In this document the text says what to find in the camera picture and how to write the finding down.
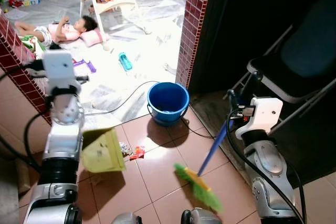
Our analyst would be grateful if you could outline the black folding chair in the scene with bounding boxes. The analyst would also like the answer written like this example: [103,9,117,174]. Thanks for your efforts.
[230,0,336,121]

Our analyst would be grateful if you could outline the black floor cable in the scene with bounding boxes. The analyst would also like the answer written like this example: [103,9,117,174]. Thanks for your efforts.
[83,80,161,116]

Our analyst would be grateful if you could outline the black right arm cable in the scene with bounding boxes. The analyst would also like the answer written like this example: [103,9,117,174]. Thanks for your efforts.
[225,106,307,224]

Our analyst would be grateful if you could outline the pink pillow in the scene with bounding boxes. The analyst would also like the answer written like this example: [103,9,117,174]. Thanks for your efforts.
[80,29,109,47]

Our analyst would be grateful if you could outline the yellow dustpan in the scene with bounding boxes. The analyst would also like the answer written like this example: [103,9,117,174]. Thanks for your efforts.
[80,127,127,174]

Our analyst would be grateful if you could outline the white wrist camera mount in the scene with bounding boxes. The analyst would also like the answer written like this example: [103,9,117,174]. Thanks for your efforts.
[42,51,75,92]
[236,97,284,140]

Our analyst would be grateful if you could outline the red snack wrapper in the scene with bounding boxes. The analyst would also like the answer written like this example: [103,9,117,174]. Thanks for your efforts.
[129,146,146,161]

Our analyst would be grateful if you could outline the purple plastic toy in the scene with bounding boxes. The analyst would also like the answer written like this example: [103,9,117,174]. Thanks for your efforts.
[73,59,97,74]

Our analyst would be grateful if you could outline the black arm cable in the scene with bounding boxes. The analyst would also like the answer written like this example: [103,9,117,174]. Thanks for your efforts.
[0,65,50,174]
[225,106,307,224]

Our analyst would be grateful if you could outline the grey robot knee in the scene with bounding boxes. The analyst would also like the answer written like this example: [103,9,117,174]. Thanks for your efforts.
[181,208,222,224]
[111,212,143,224]

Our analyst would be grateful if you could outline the blue plastic bucket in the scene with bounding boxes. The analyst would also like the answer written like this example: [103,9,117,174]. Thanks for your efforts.
[146,81,190,127]

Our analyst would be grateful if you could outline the white high chair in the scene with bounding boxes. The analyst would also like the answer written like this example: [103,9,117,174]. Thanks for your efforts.
[75,0,151,35]

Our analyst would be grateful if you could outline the crumpled silver wrapper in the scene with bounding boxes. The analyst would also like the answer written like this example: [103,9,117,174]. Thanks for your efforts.
[119,141,132,157]

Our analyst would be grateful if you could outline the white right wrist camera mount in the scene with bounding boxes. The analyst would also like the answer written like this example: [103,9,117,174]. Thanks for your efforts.
[236,97,284,140]

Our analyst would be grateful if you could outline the green cloth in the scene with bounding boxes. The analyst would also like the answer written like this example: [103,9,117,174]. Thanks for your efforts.
[19,35,46,52]

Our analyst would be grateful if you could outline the grey left robot knee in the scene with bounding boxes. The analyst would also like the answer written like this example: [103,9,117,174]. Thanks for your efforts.
[111,212,143,224]

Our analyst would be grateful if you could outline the colourful toy blocks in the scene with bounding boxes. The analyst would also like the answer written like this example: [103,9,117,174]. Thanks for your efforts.
[7,0,41,9]

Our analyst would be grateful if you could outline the grey right robot knee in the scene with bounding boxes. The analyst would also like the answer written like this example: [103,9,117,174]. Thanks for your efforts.
[181,208,222,224]

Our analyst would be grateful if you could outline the green broom with blue handle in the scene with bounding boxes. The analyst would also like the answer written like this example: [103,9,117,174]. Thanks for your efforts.
[174,119,233,215]

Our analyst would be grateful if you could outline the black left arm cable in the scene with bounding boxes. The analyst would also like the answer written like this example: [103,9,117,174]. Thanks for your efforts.
[0,65,50,174]

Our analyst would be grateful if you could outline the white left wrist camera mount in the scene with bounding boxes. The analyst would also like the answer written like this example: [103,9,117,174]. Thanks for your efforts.
[42,51,75,92]

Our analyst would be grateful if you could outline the child lying on floor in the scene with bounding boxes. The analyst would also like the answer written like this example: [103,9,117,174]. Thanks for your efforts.
[15,16,99,47]

